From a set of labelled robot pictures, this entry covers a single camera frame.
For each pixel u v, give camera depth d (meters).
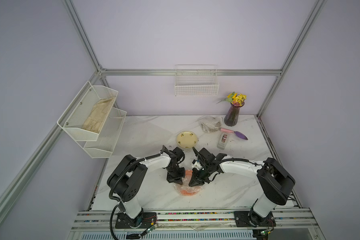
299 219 0.76
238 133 1.10
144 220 0.73
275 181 0.46
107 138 1.08
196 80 0.96
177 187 0.82
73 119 0.69
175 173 0.76
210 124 1.11
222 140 1.01
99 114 0.81
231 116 1.08
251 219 0.65
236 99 0.96
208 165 0.71
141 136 1.11
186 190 0.80
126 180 0.46
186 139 1.08
